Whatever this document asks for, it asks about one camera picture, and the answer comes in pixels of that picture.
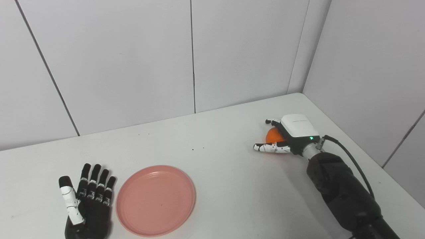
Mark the pink round plate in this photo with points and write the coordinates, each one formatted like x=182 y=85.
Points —
x=155 y=200

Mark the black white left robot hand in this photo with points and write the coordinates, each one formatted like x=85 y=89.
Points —
x=94 y=215

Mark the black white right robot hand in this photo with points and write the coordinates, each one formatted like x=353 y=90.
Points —
x=298 y=129

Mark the orange fruit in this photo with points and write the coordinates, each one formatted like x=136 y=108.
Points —
x=273 y=136

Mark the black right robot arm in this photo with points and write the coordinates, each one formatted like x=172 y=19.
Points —
x=345 y=196

